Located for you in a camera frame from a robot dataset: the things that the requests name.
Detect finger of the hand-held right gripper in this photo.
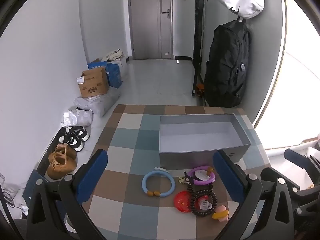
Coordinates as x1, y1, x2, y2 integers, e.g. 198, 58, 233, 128
260, 167, 300, 193
284, 148, 320, 174

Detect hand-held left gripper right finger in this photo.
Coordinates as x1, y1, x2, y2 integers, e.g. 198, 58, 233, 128
213, 149, 302, 240

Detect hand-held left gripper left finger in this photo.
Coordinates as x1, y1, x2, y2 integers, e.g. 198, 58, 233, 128
26, 149, 108, 240

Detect purple bracelet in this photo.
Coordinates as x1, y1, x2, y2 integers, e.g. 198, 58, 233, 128
187, 165, 216, 186

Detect clear and red hair clip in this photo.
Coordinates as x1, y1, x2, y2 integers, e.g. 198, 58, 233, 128
197, 197, 214, 211

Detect pink and yellow toy charm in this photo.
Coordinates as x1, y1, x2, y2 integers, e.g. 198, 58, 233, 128
212, 205, 230, 222

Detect grey cardboard storage box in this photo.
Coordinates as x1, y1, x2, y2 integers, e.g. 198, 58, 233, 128
159, 113, 252, 170

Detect light blue bracelet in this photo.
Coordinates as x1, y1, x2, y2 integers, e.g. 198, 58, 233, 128
142, 167, 175, 198

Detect brown shoe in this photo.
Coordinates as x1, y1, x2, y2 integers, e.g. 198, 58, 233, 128
47, 152, 77, 180
54, 144, 77, 160

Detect black and white sandal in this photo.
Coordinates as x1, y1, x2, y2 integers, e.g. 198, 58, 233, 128
65, 126, 90, 142
59, 134, 85, 152

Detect checked tablecloth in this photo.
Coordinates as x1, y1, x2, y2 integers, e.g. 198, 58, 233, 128
81, 104, 272, 240

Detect black shoe mat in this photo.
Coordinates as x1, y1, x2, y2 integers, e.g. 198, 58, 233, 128
37, 126, 75, 173

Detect bright window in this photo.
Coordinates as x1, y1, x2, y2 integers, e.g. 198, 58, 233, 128
252, 0, 320, 150

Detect navy blue printed bag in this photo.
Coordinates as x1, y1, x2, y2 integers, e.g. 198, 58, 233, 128
22, 169, 48, 200

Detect brown cardboard box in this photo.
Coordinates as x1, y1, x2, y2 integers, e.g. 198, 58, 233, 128
77, 67, 110, 98

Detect blue carton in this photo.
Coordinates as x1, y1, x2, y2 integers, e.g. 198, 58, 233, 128
87, 58, 108, 70
107, 62, 122, 89

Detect black backpack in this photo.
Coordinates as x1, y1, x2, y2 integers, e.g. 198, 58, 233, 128
204, 17, 252, 108

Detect cream tote bag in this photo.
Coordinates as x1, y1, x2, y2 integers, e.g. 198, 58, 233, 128
101, 49, 125, 67

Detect black metal rack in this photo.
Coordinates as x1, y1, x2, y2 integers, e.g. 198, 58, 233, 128
191, 0, 209, 98

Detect grey door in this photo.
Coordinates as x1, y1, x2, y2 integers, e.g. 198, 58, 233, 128
127, 0, 173, 60

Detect dark beaded bracelet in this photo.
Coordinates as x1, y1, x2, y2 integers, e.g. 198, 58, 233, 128
190, 189, 218, 217

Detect white cables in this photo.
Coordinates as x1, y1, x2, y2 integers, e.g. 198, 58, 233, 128
0, 172, 28, 213

